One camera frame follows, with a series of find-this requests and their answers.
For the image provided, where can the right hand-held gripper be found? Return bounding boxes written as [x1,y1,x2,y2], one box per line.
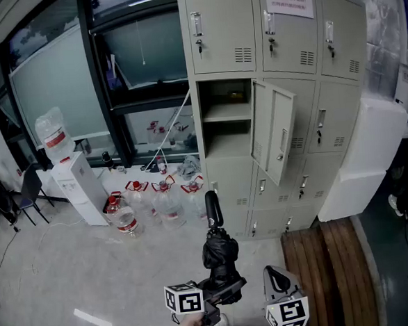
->
[261,263,311,326]

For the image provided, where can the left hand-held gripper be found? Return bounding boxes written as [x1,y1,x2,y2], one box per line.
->
[163,276,250,326]

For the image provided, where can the black umbrella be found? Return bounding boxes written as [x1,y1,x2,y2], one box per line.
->
[197,188,243,289]

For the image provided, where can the grey metal locker cabinet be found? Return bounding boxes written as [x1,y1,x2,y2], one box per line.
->
[176,0,382,246]

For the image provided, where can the open grey locker door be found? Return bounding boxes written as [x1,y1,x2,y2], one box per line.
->
[245,76,303,188]

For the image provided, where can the wooden slatted bench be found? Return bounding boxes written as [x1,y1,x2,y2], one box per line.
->
[279,215,380,326]

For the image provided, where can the low white box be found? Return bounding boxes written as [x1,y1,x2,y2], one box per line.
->
[314,165,392,223]

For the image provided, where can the grey crumpled cloth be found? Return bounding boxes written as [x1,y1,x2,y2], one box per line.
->
[176,154,203,181]

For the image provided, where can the large white box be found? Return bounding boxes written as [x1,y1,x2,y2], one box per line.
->
[335,94,408,177]

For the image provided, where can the black flask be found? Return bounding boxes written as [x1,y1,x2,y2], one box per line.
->
[101,150,116,172]

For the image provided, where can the white water dispenser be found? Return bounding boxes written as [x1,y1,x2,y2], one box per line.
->
[49,149,111,230]

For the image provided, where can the black chair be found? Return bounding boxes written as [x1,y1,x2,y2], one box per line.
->
[8,162,56,229]

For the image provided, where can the large clear water jug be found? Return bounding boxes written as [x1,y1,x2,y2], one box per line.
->
[33,105,77,167]

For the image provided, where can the white cord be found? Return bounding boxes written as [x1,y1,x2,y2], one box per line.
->
[138,89,197,171]

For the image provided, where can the white floor cable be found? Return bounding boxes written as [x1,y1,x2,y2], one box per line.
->
[36,217,88,252]

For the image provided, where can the black window frame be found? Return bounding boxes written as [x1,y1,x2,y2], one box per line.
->
[0,0,200,177]

